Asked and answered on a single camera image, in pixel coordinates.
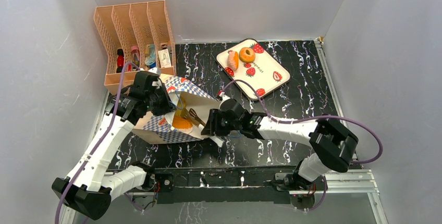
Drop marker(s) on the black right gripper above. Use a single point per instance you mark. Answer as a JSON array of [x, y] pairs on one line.
[[210, 125]]

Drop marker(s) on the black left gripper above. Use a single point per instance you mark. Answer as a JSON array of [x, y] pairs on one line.
[[169, 106]]

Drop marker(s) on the blue checkered paper bag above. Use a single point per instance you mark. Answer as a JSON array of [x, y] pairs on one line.
[[183, 94]]

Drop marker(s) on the sugared orange fake bread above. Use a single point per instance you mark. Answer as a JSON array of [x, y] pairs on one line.
[[233, 60]]

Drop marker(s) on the fake ring donut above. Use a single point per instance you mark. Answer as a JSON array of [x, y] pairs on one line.
[[247, 55]]

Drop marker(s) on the fake brown bread loaf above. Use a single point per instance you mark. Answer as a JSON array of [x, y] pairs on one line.
[[182, 125]]

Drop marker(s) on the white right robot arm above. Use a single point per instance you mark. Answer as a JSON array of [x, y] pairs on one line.
[[333, 143]]

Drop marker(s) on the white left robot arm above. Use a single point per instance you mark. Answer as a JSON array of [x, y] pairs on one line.
[[86, 189]]

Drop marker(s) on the blue item in organizer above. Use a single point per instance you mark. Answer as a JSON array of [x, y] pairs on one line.
[[150, 56]]

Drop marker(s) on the white printed card box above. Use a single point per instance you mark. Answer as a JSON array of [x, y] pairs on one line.
[[164, 58]]

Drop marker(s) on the pink capped bottle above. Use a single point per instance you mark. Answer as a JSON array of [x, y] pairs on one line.
[[135, 53]]

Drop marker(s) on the red black toy figure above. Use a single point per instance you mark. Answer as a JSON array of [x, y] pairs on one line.
[[120, 60]]

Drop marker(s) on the strawberry pattern white tray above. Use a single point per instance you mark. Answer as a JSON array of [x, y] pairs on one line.
[[262, 76]]

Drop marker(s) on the pink plastic file organizer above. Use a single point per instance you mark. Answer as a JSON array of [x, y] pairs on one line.
[[137, 33]]

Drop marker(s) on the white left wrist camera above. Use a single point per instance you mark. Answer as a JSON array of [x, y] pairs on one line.
[[156, 81]]

